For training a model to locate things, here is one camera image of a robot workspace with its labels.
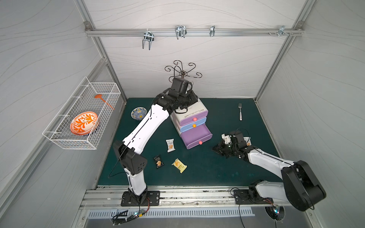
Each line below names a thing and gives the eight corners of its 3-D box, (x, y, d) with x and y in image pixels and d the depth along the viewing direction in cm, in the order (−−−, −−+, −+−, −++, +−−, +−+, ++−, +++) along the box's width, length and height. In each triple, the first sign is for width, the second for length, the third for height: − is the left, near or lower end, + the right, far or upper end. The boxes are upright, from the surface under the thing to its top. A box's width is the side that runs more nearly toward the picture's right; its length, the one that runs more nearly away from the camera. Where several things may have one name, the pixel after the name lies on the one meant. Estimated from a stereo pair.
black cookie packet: (156, 168, 86) (156, 167, 84) (153, 159, 90) (152, 157, 88) (164, 165, 87) (163, 164, 86) (160, 155, 91) (160, 154, 89)
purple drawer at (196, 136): (188, 151, 92) (188, 145, 85) (181, 138, 98) (180, 131, 92) (212, 139, 98) (214, 132, 91) (204, 127, 104) (205, 120, 98)
